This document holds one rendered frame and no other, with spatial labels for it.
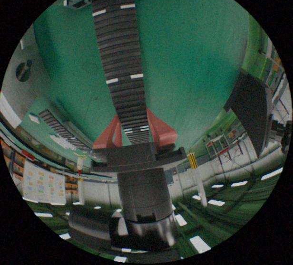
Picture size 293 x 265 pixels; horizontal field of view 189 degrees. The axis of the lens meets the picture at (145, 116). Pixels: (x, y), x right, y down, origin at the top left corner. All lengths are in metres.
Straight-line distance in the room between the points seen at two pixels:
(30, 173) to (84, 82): 2.90
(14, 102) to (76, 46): 0.12
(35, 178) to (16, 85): 2.92
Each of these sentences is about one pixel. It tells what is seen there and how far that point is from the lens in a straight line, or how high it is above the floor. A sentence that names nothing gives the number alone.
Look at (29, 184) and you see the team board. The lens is 3.02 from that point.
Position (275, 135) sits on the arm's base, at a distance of 0.46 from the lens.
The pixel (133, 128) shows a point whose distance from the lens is 0.18.
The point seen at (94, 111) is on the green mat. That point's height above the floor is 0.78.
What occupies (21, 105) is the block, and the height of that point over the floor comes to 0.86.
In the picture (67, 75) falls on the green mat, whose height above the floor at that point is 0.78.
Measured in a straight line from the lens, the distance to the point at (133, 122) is 0.16.
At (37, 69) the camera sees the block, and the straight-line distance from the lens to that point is 0.19.
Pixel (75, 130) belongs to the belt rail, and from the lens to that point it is 0.27.
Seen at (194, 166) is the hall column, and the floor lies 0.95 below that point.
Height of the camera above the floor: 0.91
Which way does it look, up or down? 39 degrees down
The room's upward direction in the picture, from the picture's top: 168 degrees clockwise
